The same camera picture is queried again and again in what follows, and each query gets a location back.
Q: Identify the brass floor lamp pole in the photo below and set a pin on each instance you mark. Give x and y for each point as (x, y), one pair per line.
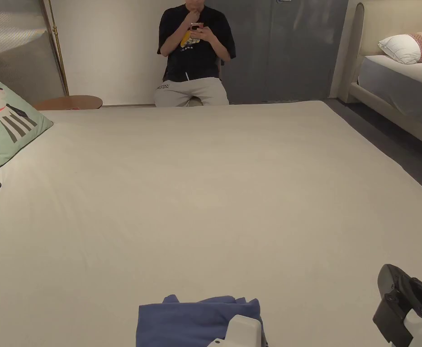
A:
(59, 50)

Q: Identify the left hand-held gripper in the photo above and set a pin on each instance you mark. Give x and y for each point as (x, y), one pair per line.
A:
(243, 330)

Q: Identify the bed with beige sheet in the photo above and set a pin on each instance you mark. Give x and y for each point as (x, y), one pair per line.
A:
(203, 188)

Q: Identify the blue garment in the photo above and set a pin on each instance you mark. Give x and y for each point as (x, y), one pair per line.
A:
(182, 321)

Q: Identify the grey padded headboard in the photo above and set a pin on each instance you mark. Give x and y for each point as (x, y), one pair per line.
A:
(15, 54)

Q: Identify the green cushion with fox print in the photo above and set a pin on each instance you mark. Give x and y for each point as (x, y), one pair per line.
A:
(4, 119)

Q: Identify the bed with cream frame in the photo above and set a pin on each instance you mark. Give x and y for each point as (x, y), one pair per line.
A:
(399, 83)

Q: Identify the white pillow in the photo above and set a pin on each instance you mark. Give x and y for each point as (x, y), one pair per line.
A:
(400, 48)

